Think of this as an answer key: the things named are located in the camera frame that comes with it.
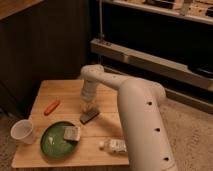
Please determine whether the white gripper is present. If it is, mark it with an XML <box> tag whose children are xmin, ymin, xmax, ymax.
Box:
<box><xmin>81</xmin><ymin>91</ymin><xmax>96</xmax><ymax>112</ymax></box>

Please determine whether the dark grey eraser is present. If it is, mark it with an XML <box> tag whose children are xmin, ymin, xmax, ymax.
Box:
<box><xmin>80</xmin><ymin>109</ymin><xmax>99</xmax><ymax>124</ymax></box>

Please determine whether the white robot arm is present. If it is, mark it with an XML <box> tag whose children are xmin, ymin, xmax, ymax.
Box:
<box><xmin>81</xmin><ymin>64</ymin><xmax>178</xmax><ymax>171</ymax></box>

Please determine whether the orange carrot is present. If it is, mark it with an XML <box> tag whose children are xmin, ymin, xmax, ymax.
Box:
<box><xmin>44</xmin><ymin>100</ymin><xmax>60</xmax><ymax>116</ymax></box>

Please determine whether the clear plastic bottle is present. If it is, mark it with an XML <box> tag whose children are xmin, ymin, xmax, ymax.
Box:
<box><xmin>99</xmin><ymin>139</ymin><xmax>127</xmax><ymax>154</ymax></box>

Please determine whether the green plate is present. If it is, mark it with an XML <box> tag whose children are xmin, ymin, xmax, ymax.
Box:
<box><xmin>40</xmin><ymin>121</ymin><xmax>79</xmax><ymax>160</ymax></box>

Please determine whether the white plastic cup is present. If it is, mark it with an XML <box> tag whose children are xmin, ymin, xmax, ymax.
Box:
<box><xmin>10</xmin><ymin>119</ymin><xmax>35</xmax><ymax>144</ymax></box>

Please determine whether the dark wooden cabinet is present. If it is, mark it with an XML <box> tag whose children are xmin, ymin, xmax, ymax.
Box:
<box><xmin>0</xmin><ymin>0</ymin><xmax>90</xmax><ymax>116</ymax></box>

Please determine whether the grey metal shelf rack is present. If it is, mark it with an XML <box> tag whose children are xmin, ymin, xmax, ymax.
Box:
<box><xmin>89</xmin><ymin>0</ymin><xmax>213</xmax><ymax>114</ymax></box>

